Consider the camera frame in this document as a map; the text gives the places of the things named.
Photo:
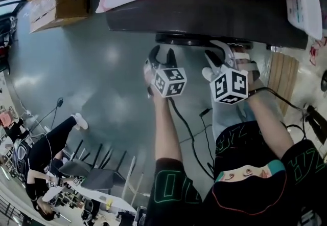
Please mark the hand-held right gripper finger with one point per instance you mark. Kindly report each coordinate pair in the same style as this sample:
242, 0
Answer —
227, 51
213, 58

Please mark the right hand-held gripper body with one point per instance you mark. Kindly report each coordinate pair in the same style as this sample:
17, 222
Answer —
230, 87

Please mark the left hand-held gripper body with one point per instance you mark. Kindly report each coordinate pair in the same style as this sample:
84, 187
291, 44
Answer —
169, 81

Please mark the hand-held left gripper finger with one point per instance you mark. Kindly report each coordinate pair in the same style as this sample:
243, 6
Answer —
171, 58
154, 55

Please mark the person's left forearm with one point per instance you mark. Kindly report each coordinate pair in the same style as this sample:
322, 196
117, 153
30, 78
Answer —
167, 127

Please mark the person's right forearm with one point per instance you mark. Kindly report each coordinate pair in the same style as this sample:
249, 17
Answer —
268, 122

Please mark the person's white sandal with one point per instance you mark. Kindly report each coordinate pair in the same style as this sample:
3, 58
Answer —
245, 62

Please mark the wooden slat panel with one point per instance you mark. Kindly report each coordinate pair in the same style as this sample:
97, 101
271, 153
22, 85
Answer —
283, 79

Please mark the red printed plastic bag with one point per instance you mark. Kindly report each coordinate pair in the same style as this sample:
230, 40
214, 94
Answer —
318, 51

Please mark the white plastic box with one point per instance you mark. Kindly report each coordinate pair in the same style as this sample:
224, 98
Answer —
304, 2

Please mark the person's black printed t-shirt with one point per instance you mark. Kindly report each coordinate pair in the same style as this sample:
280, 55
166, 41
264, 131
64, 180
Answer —
242, 194

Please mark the gray chair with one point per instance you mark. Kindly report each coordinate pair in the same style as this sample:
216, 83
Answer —
74, 163
102, 176

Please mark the white table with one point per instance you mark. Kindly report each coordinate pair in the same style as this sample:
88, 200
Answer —
102, 195

